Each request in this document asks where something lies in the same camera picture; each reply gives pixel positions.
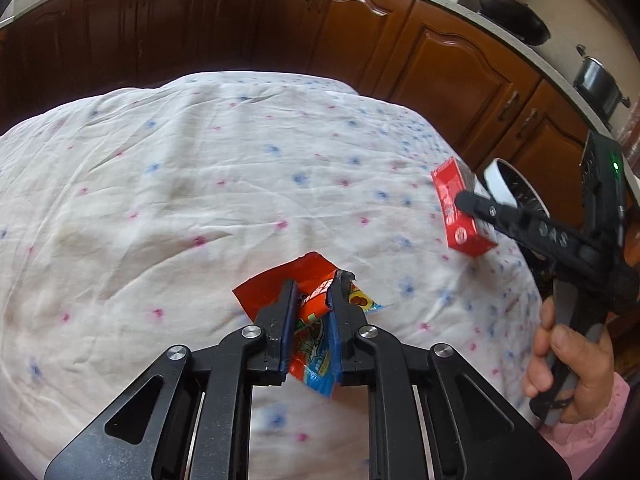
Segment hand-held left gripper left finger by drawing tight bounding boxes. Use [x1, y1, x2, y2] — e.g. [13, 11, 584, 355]
[44, 279, 301, 480]

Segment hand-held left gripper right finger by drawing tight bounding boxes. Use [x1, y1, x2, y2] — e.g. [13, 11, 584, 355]
[325, 270, 572, 480]

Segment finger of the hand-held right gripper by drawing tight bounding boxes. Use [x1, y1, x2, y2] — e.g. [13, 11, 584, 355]
[455, 187, 596, 271]

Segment white trash bin black liner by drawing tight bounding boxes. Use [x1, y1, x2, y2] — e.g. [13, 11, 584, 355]
[482, 157, 553, 261]

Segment orange and blue snack wrapper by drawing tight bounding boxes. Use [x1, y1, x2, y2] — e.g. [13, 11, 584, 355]
[232, 251, 388, 398]

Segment red and white carton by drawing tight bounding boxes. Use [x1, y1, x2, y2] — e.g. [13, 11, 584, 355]
[431, 156, 499, 258]

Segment person's right forearm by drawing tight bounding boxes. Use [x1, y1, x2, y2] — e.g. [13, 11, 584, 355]
[542, 375, 632, 480]

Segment person's right hand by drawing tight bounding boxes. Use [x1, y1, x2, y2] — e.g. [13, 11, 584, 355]
[521, 297, 616, 426]

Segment grey kitchen countertop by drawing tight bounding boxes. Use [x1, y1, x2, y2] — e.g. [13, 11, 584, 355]
[0, 0, 618, 133]

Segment steel cooking pot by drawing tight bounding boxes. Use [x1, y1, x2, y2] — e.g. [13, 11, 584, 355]
[572, 45, 631, 118]

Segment brown wooden kitchen cabinet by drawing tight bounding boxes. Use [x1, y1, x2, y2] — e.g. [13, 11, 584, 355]
[0, 0, 616, 181]

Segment black wok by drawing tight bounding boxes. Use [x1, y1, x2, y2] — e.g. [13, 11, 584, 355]
[452, 0, 551, 46]

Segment metal cabinet door handle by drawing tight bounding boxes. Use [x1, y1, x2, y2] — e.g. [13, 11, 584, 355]
[497, 91, 518, 123]
[517, 108, 538, 141]

